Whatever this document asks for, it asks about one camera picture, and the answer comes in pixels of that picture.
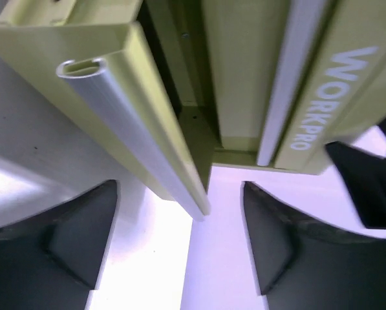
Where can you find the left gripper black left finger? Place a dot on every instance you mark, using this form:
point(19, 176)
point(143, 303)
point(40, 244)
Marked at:
point(52, 260)

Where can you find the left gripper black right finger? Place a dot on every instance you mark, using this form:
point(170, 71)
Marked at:
point(301, 262)

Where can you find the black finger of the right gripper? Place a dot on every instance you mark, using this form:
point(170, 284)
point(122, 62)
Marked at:
point(364, 175)

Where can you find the green cabinet drawer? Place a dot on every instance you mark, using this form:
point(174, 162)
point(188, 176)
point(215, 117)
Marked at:
point(258, 52)
point(104, 78)

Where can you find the green metal drawer cabinet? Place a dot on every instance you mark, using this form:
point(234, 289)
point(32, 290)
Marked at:
point(340, 95)

